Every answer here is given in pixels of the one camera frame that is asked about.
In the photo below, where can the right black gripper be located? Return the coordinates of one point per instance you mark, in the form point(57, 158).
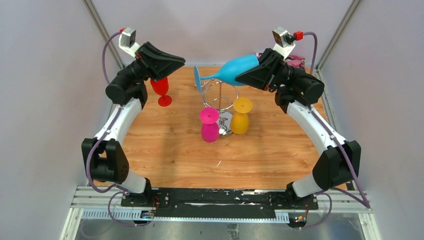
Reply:
point(261, 76)

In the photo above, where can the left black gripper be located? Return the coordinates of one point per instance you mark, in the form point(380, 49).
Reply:
point(155, 64)

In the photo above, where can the red plastic wine glass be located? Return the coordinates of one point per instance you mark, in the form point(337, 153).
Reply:
point(161, 88)

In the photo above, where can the blue plastic wine glass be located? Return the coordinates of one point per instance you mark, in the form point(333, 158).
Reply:
point(229, 71)

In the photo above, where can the chrome wine glass rack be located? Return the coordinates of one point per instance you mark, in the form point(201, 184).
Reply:
point(219, 95)

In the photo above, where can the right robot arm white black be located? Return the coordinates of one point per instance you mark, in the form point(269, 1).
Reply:
point(296, 91)

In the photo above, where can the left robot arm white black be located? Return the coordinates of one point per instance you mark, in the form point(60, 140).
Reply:
point(106, 165)

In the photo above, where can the yellow plastic wine glass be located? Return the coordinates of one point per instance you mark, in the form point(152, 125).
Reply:
point(240, 120)

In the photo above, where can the pink plastic wine glass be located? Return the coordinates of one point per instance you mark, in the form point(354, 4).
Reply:
point(209, 129)

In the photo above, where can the pink camouflage cloth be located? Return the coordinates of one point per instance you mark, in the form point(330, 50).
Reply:
point(291, 60)

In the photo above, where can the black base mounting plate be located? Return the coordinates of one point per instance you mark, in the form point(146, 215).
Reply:
point(219, 203)

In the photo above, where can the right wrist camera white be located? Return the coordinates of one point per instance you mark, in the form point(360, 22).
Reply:
point(284, 42)

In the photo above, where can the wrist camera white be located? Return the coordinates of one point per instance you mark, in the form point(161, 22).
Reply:
point(284, 42)
point(127, 41)

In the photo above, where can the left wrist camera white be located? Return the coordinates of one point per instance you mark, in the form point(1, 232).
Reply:
point(127, 41)

